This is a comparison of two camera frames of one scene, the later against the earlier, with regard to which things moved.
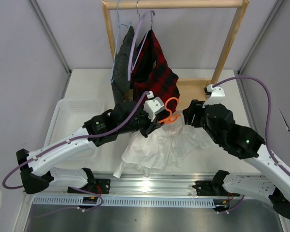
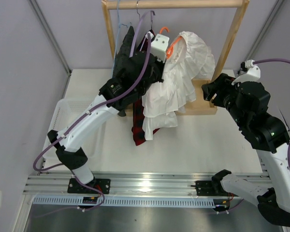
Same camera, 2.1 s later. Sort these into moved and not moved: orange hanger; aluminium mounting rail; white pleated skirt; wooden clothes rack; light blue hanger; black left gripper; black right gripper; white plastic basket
Moved: white pleated skirt; black left gripper; orange hanger; black right gripper
Not moved: aluminium mounting rail; light blue hanger; white plastic basket; wooden clothes rack
